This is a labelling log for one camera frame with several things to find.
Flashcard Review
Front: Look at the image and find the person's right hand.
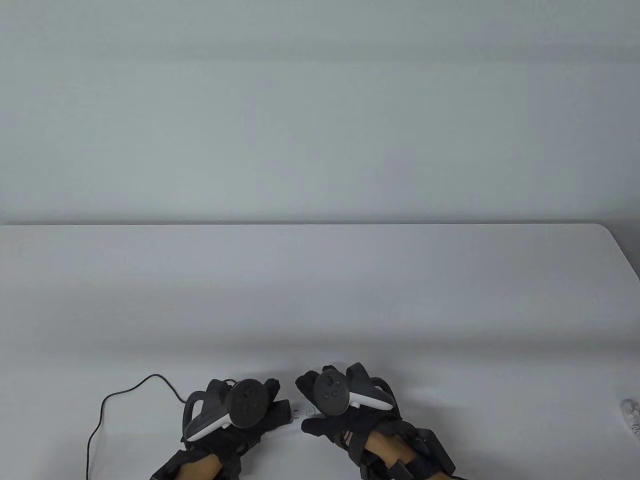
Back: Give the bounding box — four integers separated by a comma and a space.
295, 362, 417, 466

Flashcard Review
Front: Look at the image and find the person's left hand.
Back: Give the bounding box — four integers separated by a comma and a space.
180, 377, 293, 473

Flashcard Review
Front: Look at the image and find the black adapter cable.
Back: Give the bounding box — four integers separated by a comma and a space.
87, 374, 187, 480

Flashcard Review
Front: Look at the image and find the person's right forearm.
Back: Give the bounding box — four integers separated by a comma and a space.
362, 430, 417, 471

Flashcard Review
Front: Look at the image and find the person's left forearm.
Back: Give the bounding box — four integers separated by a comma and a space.
177, 452, 223, 480

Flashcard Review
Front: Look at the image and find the grey and white left controller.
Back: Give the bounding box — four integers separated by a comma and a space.
182, 379, 272, 443

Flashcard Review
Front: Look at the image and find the grey and white controller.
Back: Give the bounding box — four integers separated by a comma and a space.
182, 379, 272, 443
313, 365, 399, 418

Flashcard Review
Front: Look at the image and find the grey and white right controller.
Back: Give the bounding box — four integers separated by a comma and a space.
313, 365, 399, 418

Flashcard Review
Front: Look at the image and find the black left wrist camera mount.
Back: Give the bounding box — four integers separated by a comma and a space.
150, 449, 201, 480

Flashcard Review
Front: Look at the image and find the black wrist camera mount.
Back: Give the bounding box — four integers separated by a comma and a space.
150, 449, 201, 480
360, 425, 457, 480

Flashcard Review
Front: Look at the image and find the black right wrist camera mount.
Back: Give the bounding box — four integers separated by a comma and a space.
360, 425, 457, 480

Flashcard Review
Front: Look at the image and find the white cable plug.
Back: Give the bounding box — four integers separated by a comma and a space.
621, 399, 640, 436

